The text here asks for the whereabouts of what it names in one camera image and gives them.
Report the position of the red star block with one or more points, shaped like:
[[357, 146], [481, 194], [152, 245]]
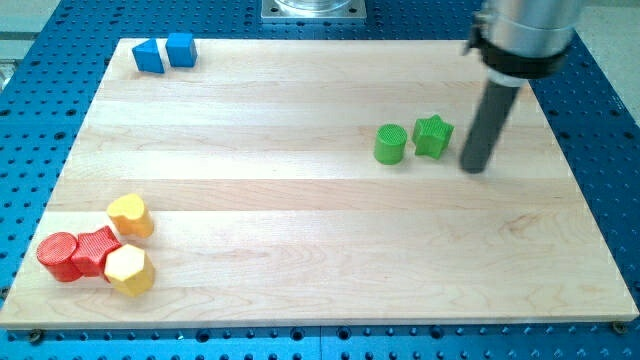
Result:
[[92, 249]]

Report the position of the yellow heart block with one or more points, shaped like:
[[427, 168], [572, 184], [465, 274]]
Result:
[[130, 216]]

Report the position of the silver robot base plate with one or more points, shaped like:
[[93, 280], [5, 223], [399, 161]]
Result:
[[283, 10]]

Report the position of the light wooden board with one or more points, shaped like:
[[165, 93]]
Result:
[[257, 166]]

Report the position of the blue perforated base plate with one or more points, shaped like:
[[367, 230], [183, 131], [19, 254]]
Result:
[[46, 100]]

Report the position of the green star block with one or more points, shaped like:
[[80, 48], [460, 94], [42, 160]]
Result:
[[431, 136]]

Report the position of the green cylinder block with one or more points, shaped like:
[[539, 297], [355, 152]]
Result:
[[390, 144]]

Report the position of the blue triangle block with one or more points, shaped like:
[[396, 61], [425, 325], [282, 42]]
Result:
[[147, 57]]

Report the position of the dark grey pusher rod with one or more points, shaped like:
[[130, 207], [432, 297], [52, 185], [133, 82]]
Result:
[[494, 108]]

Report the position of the yellow hexagon block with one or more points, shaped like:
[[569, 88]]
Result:
[[130, 270]]

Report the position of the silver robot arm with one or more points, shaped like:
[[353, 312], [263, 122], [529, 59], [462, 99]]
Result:
[[522, 40]]

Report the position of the blue cube block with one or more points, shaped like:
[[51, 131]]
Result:
[[181, 50]]

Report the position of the red cylinder block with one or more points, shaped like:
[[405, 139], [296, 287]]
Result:
[[55, 253]]

